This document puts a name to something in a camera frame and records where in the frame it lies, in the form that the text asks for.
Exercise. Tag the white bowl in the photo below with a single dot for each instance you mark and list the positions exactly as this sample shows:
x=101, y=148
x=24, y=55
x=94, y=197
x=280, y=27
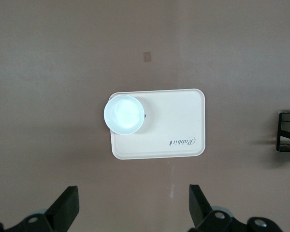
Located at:
x=124, y=113

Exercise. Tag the brown tape patch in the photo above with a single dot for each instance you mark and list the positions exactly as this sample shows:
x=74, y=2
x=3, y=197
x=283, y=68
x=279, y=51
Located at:
x=147, y=56

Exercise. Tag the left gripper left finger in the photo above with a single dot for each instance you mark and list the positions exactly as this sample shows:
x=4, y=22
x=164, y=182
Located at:
x=62, y=212

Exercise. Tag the cream plastic tray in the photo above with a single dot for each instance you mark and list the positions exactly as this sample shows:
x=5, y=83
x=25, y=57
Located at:
x=171, y=116

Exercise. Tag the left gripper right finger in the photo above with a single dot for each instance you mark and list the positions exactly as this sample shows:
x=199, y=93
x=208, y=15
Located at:
x=200, y=210

